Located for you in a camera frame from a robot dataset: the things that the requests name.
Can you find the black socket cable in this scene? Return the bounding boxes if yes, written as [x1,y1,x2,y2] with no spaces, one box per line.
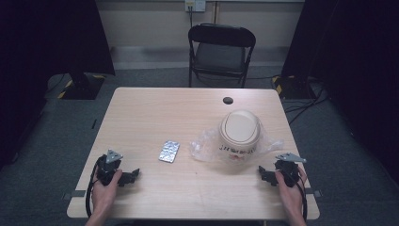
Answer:
[187,5,195,28]

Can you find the person's right hand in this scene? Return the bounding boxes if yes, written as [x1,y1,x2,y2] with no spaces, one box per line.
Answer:
[274,166,308,218]

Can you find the dark curtain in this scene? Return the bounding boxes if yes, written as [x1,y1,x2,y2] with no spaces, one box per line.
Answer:
[0,0,116,170]
[280,0,399,186]

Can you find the person's left hand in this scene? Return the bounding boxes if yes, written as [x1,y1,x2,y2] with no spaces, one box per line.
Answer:
[90,169,123,218]

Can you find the white wall socket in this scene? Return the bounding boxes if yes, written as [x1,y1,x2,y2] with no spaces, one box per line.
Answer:
[184,0,207,13]

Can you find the black floor cables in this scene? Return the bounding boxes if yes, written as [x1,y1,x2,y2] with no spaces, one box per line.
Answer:
[244,73,331,126]

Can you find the clear plastic bag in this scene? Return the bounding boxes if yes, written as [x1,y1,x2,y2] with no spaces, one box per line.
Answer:
[188,124,285,165]

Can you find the silver blister pack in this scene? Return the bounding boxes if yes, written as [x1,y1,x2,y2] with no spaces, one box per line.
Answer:
[158,139,182,164]

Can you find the black stand base striped tape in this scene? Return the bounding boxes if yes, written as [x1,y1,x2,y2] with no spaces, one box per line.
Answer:
[271,74,315,101]
[56,72,106,101]

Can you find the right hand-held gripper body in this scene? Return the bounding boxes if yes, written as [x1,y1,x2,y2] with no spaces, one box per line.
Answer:
[274,152,308,188]

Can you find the black folding chair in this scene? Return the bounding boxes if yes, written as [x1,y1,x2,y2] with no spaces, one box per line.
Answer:
[187,23,257,89]

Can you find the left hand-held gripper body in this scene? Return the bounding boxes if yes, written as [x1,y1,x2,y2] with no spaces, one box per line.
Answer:
[95,149,124,186]

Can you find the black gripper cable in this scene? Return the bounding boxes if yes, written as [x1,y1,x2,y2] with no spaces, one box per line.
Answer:
[85,155,104,218]
[283,170,309,222]

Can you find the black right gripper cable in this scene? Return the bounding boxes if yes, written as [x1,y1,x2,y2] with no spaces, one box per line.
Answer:
[283,170,309,222]

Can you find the grey table edge strap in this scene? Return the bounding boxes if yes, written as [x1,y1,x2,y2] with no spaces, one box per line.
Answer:
[61,189,87,202]
[304,188,323,199]

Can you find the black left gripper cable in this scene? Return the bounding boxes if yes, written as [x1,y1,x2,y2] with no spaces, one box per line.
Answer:
[85,155,104,218]

